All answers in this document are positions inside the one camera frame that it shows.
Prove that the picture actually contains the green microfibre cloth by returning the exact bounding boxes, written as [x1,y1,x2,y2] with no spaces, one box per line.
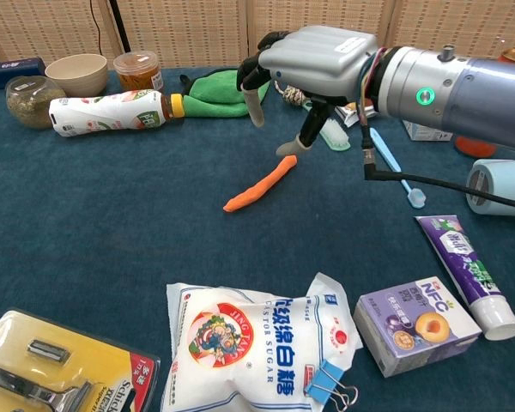
[179,68,271,118]

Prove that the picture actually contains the bamboo folding screen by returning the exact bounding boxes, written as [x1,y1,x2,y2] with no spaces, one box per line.
[0,0,515,70]

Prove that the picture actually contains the white blue milk carton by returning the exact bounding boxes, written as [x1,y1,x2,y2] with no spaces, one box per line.
[402,119,454,142]

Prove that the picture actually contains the purple toothpaste tube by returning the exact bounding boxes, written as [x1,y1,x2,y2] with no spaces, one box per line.
[415,214,515,342]

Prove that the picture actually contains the plastic tub of brown sauce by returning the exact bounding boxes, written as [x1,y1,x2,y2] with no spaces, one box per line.
[112,51,163,92]

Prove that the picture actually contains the white snack packet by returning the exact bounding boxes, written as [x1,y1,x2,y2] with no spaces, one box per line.
[334,101,377,129]

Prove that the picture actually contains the purple juice carton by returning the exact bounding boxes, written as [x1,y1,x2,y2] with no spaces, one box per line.
[353,276,483,379]

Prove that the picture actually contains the bundle of twisted rope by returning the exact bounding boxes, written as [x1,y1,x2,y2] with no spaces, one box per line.
[274,81,312,111]

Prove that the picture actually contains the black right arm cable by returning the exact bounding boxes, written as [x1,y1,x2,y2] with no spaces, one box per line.
[360,98,515,211]

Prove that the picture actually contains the dark blue patterned box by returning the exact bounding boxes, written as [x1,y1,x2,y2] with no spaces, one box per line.
[0,57,47,94]

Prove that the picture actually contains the teal scrub brush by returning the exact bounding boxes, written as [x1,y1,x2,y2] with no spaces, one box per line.
[304,100,352,152]

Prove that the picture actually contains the blue binder clip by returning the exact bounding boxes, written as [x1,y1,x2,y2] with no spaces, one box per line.
[303,359,360,411]

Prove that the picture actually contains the orange carrot stick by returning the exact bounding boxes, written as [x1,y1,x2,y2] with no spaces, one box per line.
[222,154,299,213]

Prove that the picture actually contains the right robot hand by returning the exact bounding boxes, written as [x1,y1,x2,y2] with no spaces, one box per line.
[236,25,379,156]

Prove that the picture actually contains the thin black hanging cable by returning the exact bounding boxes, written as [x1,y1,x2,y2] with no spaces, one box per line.
[89,0,105,55]

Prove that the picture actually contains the white drink bottle yellow cap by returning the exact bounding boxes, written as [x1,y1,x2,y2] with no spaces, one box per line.
[48,88,185,137]

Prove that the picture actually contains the beige bowl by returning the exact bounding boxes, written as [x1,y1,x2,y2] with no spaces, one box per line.
[45,53,109,98]

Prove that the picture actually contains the white sugar bag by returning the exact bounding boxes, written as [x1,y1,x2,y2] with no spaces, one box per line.
[160,271,364,412]

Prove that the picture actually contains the black stand pole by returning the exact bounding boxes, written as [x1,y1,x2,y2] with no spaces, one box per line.
[106,0,132,53]

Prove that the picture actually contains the dark blue table cloth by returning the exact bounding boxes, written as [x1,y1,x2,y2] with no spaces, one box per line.
[0,64,515,412]

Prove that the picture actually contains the light blue toothbrush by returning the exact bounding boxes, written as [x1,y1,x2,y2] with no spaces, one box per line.
[368,127,427,210]

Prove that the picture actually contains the razor in yellow package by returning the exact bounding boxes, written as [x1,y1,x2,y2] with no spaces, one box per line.
[0,308,161,412]

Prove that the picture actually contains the light blue mug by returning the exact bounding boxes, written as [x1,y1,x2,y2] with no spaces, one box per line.
[465,157,515,217]

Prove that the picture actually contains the glass spice jar black lid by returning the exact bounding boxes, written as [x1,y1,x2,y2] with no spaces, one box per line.
[4,75,68,130]

